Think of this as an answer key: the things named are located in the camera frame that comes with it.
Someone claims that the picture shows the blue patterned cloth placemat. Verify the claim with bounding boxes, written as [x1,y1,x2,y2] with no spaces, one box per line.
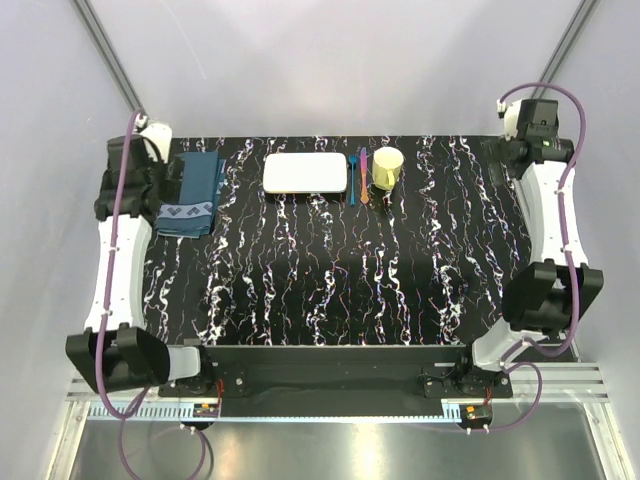
[154,151,226,239]

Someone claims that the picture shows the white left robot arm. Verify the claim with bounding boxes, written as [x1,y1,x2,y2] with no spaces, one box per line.
[65,130,216,396]

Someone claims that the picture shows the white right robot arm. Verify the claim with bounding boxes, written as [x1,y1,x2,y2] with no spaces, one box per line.
[451,99,604,397]

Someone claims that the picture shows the white rectangular plate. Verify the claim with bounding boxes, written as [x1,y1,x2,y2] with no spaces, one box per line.
[262,152,347,194]

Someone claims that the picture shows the blue small fork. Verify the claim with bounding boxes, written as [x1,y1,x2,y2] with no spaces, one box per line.
[348,154,358,207]

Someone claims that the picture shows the pink orange knife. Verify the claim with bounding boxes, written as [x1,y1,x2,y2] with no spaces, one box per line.
[359,147,369,205]

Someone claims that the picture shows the yellow mug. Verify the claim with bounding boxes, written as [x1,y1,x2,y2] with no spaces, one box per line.
[372,146,404,191]

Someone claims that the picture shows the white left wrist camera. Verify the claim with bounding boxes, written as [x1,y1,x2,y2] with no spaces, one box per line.
[133,113,173,164]

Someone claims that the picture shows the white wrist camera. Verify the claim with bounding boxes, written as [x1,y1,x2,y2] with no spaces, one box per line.
[496,99,522,141]
[133,113,173,164]

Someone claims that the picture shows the left aluminium frame post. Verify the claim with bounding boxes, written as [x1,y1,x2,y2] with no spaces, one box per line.
[70,0,143,110]

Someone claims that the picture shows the aluminium frame post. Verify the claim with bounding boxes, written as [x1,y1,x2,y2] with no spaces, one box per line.
[538,0,600,83]
[70,0,143,110]

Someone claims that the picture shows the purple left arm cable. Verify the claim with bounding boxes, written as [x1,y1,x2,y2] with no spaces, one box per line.
[97,110,217,480]

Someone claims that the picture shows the grey cable duct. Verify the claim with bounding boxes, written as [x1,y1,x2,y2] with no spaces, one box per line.
[87,402,496,421]

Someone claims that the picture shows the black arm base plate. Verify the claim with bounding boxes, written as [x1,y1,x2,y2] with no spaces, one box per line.
[158,344,514,399]

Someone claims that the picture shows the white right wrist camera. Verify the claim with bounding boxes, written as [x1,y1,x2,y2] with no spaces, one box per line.
[496,99,522,141]

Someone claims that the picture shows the aluminium front rail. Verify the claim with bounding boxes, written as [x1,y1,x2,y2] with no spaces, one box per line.
[64,363,612,403]

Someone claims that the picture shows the right aluminium frame post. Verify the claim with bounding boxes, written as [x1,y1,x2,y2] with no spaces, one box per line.
[538,0,600,83]

